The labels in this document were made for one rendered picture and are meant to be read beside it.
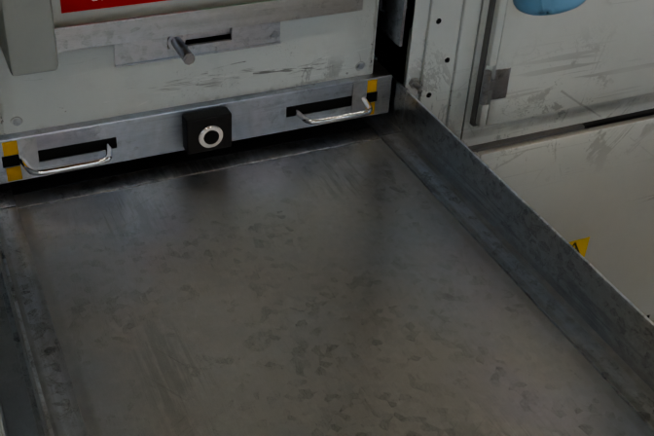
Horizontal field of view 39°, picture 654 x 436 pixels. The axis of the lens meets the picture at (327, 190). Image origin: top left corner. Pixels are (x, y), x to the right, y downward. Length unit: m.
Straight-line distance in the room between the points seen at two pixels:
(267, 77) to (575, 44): 0.45
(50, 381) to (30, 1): 0.37
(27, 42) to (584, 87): 0.81
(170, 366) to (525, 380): 0.35
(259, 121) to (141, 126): 0.16
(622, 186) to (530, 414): 0.76
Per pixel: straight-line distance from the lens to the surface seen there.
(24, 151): 1.16
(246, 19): 1.13
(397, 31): 1.24
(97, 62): 1.14
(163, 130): 1.19
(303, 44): 1.22
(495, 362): 0.97
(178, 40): 1.14
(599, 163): 1.55
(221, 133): 1.19
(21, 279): 1.05
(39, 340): 0.98
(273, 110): 1.23
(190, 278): 1.04
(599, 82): 1.45
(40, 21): 0.98
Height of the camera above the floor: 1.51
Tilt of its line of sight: 34 degrees down
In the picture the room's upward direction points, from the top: 4 degrees clockwise
